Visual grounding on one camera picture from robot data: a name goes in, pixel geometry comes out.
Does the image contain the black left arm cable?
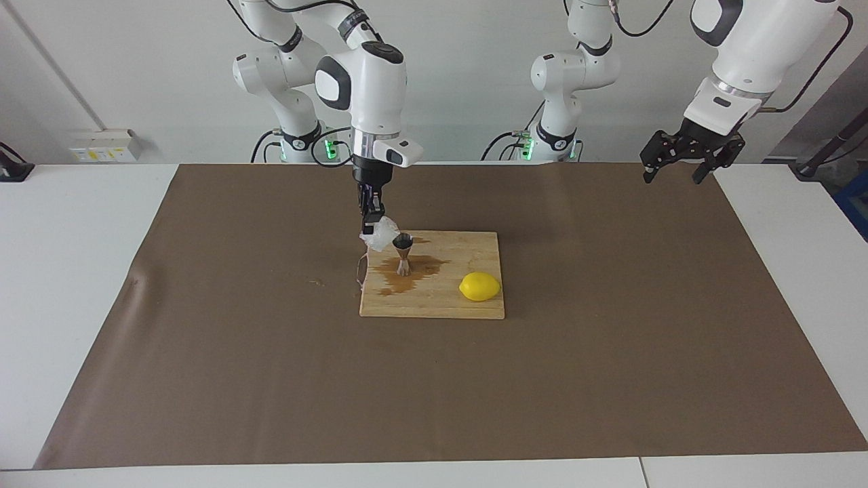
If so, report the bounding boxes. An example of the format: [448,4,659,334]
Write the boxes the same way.
[610,0,854,113]

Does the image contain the brown paper table mat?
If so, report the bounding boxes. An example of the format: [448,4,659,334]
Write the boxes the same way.
[34,163,868,470]

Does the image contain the wooden cutting board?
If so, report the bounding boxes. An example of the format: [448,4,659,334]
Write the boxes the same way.
[355,230,506,320]

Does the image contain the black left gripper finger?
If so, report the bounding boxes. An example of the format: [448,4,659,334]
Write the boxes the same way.
[692,133,746,185]
[639,131,684,185]

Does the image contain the white wall socket box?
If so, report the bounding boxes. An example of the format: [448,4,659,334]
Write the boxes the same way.
[70,129,142,163]

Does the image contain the black left base cables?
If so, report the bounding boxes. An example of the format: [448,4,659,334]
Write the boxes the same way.
[481,99,545,162]

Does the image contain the dark stand pole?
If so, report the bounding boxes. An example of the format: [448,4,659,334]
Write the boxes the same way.
[795,108,868,178]

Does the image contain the black clamp mount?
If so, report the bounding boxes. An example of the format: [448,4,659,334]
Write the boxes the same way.
[0,142,35,182]

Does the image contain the blue box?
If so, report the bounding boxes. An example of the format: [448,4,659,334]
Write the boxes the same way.
[833,183,868,241]

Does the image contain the white wall cable duct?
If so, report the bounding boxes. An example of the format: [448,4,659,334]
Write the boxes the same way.
[3,0,108,133]

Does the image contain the black base cables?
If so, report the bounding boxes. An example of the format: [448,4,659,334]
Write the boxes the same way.
[250,125,354,167]
[481,99,545,162]

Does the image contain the black right base cables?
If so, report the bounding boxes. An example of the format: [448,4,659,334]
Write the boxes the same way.
[250,125,354,167]

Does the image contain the steel double jigger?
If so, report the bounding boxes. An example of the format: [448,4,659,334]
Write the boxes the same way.
[393,232,415,277]

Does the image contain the yellow lemon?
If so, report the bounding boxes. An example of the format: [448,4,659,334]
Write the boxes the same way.
[459,272,502,302]

